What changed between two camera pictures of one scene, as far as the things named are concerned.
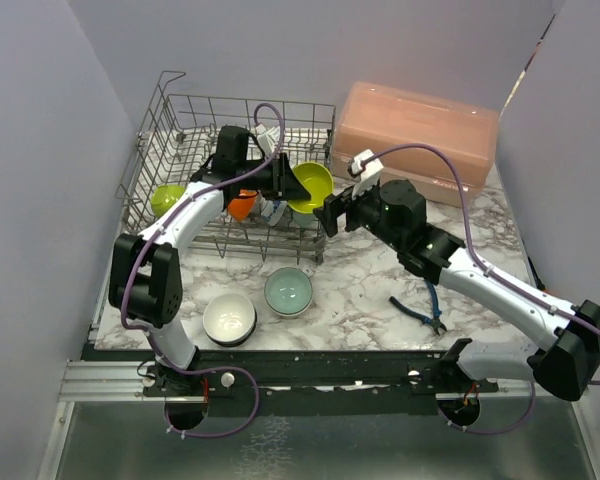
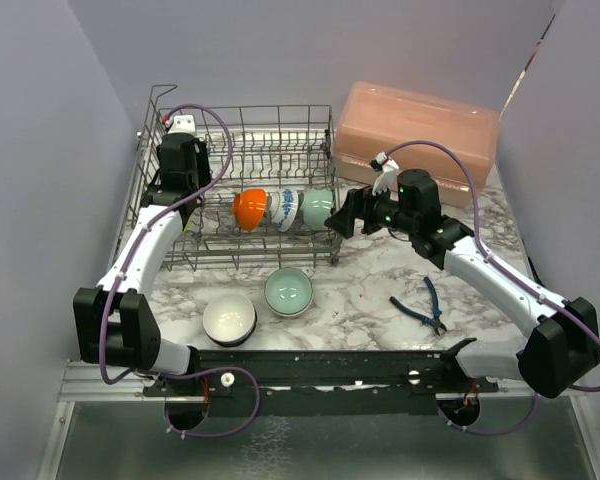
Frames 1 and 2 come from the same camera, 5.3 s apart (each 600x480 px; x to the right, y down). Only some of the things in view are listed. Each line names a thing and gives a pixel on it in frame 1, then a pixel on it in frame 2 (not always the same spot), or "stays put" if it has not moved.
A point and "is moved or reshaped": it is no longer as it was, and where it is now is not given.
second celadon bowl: x=288 y=291 stays put
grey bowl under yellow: x=229 y=320 stays put
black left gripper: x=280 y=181 to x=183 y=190
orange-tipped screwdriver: x=539 y=283 stays put
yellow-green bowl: x=318 y=180 is moved or reshaped
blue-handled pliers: x=434 y=321 stays put
